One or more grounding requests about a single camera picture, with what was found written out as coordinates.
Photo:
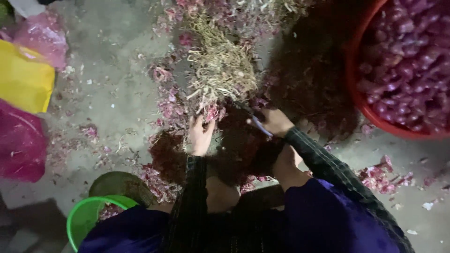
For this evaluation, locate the shallot skins in green basin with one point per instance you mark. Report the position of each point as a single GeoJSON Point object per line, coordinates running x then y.
{"type": "Point", "coordinates": [109, 211]}

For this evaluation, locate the red plastic basin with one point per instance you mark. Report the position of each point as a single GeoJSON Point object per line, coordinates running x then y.
{"type": "Point", "coordinates": [355, 91]}

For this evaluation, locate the green plastic basin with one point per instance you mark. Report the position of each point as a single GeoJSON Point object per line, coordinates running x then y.
{"type": "Point", "coordinates": [82, 218]}

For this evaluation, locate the person's right hand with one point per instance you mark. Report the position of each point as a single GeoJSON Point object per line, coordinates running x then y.
{"type": "Point", "coordinates": [277, 123]}

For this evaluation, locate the yellow plastic bag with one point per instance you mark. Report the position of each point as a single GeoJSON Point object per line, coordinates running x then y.
{"type": "Point", "coordinates": [23, 79]}

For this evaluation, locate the dark green round basket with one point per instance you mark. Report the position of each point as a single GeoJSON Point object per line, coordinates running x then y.
{"type": "Point", "coordinates": [119, 184]}

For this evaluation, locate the small pile of shallot skins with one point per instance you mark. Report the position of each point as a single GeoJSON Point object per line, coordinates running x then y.
{"type": "Point", "coordinates": [381, 177]}

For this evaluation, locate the heap of shallot skins and roots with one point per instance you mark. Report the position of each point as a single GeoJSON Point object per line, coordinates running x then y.
{"type": "Point", "coordinates": [218, 63]}

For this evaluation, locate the heap of peeled purple shallots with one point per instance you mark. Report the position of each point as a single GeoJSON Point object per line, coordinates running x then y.
{"type": "Point", "coordinates": [407, 63]}

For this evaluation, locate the unpeeled red shallot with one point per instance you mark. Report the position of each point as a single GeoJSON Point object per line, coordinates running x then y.
{"type": "Point", "coordinates": [212, 113]}

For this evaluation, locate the light pink plastic bag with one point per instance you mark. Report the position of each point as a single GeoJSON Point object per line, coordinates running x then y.
{"type": "Point", "coordinates": [44, 35]}

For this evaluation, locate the magenta plastic bag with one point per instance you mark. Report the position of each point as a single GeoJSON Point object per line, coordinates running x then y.
{"type": "Point", "coordinates": [19, 144]}

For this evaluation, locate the person's blue garment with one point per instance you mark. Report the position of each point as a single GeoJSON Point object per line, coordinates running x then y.
{"type": "Point", "coordinates": [327, 225]}

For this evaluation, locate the person's right fingers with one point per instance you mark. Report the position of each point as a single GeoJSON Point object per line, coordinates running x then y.
{"type": "Point", "coordinates": [258, 117]}

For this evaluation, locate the person's left hand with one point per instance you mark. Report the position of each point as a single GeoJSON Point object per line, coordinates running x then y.
{"type": "Point", "coordinates": [199, 140]}

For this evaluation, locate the person's left fingers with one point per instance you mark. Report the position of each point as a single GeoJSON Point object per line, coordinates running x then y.
{"type": "Point", "coordinates": [197, 123]}

